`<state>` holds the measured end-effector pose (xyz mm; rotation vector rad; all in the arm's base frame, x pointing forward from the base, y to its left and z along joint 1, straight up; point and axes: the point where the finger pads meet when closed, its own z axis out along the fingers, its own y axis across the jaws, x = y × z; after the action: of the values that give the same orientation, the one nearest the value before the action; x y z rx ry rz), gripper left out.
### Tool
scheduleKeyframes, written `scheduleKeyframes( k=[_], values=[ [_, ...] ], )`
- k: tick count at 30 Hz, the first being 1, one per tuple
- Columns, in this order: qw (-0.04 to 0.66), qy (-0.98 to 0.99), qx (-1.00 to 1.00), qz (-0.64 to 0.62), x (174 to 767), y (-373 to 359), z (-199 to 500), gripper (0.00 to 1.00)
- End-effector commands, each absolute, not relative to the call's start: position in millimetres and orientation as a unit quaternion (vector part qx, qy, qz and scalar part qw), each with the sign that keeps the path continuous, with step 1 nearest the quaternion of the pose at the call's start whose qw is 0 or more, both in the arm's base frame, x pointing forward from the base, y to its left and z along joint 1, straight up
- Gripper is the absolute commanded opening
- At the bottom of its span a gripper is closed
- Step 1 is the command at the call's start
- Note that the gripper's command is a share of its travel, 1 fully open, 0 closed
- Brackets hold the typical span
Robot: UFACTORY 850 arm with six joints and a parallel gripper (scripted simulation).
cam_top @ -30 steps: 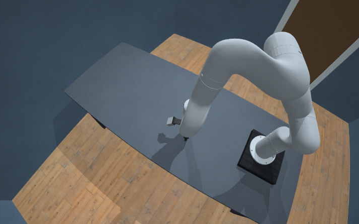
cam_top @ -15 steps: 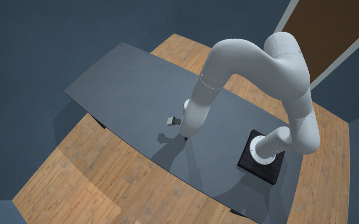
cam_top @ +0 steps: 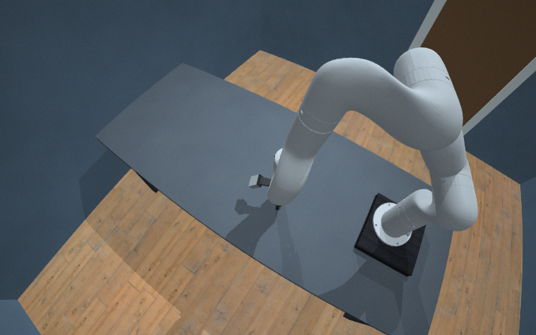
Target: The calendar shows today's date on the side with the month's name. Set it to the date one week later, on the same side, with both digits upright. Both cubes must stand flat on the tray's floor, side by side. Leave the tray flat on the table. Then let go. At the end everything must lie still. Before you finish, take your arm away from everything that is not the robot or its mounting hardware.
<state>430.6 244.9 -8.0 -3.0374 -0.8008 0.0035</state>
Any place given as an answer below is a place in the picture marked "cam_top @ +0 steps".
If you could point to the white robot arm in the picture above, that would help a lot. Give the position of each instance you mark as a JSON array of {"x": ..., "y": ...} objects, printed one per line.
[{"x": 418, "y": 106}]

